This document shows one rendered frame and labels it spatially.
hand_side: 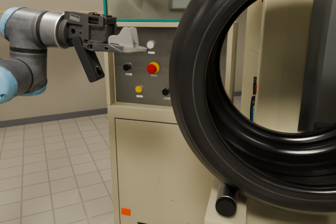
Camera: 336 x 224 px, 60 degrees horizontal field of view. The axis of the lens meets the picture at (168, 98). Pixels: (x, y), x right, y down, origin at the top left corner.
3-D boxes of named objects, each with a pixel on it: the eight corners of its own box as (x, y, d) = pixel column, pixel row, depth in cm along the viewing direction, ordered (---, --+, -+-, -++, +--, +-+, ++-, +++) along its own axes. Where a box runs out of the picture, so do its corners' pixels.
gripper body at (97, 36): (105, 16, 65) (58, 10, 67) (103, 55, 67) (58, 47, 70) (119, 16, 72) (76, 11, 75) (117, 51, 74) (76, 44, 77)
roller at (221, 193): (229, 134, 93) (243, 137, 92) (226, 146, 95) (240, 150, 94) (217, 196, 61) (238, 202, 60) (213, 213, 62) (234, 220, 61)
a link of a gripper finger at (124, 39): (144, 30, 64) (106, 24, 66) (142, 56, 66) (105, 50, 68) (149, 29, 67) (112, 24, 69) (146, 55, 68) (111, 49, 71)
